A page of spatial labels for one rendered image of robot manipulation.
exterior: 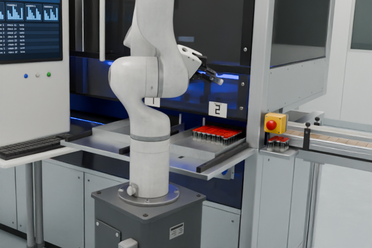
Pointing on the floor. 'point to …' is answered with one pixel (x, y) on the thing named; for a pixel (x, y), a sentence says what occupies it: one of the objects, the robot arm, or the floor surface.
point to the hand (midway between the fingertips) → (208, 75)
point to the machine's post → (257, 104)
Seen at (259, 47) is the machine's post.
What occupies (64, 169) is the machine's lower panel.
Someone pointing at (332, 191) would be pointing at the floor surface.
